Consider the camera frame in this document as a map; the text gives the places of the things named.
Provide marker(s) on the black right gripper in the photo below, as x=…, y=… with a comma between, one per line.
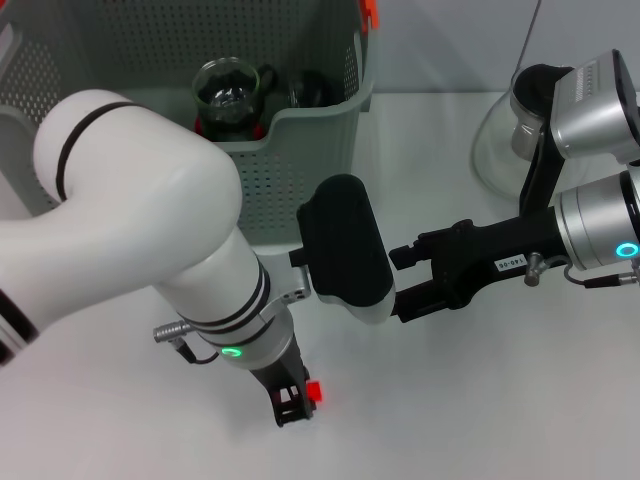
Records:
x=480, y=255

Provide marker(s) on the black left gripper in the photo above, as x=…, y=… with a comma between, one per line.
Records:
x=282, y=372

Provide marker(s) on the small red cube brick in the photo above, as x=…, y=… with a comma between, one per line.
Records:
x=316, y=391

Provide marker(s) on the red sloped toy brick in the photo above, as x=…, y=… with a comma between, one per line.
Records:
x=258, y=131

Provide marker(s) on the glass teacup with black holder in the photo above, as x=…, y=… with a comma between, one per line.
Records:
x=230, y=134
x=227, y=90
x=307, y=90

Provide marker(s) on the grey perforated plastic storage bin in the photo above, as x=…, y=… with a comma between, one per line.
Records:
x=300, y=165

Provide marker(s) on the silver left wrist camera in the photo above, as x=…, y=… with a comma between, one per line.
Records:
x=345, y=250

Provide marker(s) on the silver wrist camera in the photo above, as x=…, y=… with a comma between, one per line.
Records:
x=595, y=115
x=345, y=250

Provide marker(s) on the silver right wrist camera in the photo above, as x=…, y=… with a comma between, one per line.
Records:
x=595, y=115

